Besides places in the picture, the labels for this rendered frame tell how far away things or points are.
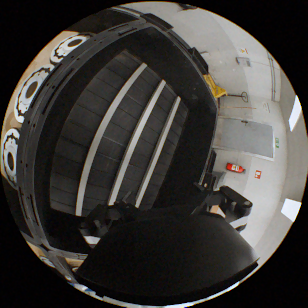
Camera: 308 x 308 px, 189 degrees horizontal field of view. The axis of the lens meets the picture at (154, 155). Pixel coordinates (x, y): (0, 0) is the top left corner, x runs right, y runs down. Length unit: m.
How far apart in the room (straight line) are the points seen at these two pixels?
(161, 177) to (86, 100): 0.25
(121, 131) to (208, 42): 3.01
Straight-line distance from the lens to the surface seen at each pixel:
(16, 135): 0.20
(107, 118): 0.18
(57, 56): 0.23
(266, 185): 3.14
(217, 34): 3.00
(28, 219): 0.15
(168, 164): 0.29
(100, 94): 0.20
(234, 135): 3.22
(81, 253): 0.18
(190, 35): 3.04
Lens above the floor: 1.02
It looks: 48 degrees down
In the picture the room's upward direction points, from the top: 106 degrees clockwise
